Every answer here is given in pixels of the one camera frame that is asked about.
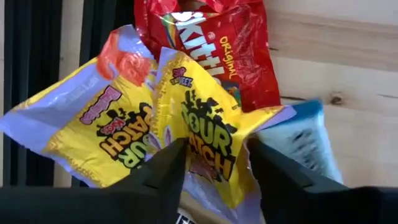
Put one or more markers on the yellow Sour Patch Kids packet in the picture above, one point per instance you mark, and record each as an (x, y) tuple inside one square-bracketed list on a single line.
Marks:
[(205, 124), (93, 124)]

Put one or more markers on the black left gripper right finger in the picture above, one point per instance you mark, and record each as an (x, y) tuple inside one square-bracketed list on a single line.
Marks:
[(280, 186)]

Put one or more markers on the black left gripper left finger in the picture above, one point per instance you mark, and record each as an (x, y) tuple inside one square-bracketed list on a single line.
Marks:
[(164, 177)]

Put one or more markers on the red Skittles packet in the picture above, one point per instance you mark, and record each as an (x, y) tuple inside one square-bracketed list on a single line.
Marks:
[(245, 62)]

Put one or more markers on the blue and silver candy packet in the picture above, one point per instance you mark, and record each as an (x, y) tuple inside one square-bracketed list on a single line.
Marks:
[(304, 137)]

